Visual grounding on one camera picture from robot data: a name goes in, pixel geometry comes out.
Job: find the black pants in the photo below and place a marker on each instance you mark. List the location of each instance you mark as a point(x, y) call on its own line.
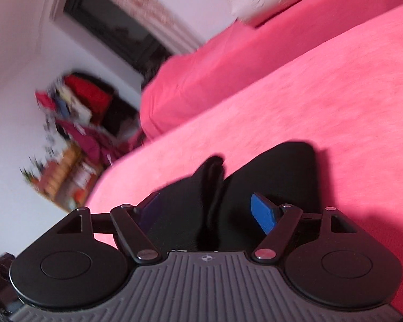
point(209, 211)

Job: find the hanging clothes pile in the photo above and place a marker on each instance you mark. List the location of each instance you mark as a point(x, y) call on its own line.
point(89, 112)

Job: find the wooden shelf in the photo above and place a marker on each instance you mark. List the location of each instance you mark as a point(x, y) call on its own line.
point(67, 181)

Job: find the dark window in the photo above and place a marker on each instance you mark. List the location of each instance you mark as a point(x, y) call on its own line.
point(125, 36)

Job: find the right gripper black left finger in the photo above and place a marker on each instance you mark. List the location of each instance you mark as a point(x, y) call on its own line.
point(82, 261)

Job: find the floral beige curtain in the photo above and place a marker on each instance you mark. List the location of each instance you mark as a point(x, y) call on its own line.
point(170, 30)

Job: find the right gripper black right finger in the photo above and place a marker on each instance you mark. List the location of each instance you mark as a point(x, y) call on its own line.
point(326, 257)

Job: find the pink bed blanket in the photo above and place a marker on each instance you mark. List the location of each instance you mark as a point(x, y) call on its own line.
point(345, 97)

